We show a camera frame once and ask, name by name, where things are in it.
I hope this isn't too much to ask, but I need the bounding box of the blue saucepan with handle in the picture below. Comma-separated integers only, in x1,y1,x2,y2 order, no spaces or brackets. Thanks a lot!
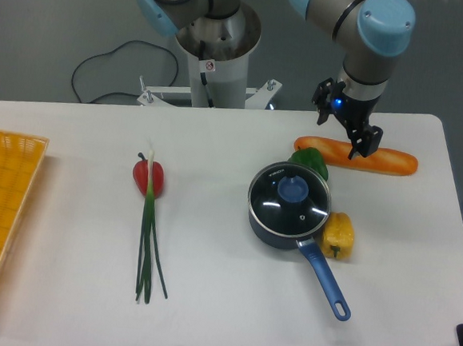
248,202,351,321

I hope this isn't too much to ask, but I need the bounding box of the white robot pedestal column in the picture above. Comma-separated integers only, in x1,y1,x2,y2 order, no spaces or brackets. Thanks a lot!
176,3,261,109

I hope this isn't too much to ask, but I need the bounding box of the yellow bell pepper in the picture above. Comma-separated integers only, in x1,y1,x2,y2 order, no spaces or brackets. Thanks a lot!
320,212,355,260

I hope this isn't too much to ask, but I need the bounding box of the green bell pepper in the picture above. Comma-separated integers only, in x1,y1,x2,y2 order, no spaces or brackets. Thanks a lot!
288,147,329,181

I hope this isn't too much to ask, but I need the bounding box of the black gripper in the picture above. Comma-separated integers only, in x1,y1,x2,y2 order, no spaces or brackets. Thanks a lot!
312,78,382,160

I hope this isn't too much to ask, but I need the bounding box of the red bell pepper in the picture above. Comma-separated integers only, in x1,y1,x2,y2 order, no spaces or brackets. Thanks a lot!
132,152,165,197

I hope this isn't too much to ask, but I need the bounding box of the white metal base frame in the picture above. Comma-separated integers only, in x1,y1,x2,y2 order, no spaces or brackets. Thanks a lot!
136,76,282,109

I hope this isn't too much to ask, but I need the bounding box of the orange baguette bread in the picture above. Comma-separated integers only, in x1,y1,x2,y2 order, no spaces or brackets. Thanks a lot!
293,136,418,177

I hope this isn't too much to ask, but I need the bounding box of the glass pot lid blue knob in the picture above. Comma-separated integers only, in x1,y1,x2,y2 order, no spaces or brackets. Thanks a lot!
247,161,332,239

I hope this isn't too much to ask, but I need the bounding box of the black floor cable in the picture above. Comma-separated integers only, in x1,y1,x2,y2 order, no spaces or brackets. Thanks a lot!
69,34,182,111

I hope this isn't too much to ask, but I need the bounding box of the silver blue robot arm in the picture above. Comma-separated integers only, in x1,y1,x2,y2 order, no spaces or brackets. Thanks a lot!
137,0,416,157

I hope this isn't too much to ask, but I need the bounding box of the green spring onion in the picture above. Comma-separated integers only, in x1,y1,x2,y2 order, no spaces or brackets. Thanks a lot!
135,142,168,304

